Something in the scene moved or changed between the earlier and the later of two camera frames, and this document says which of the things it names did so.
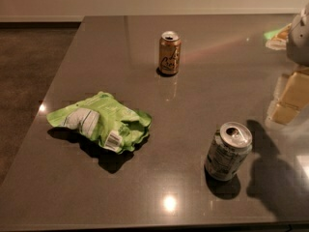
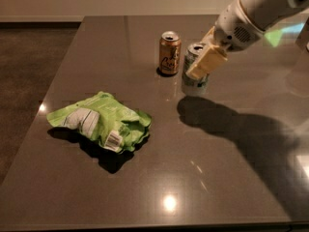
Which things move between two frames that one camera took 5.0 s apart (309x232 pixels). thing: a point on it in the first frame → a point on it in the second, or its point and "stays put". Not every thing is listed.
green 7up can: [228, 151] → [193, 87]
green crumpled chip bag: [106, 119] stays put
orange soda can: [169, 52] stays put
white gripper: [299, 41] → [234, 30]
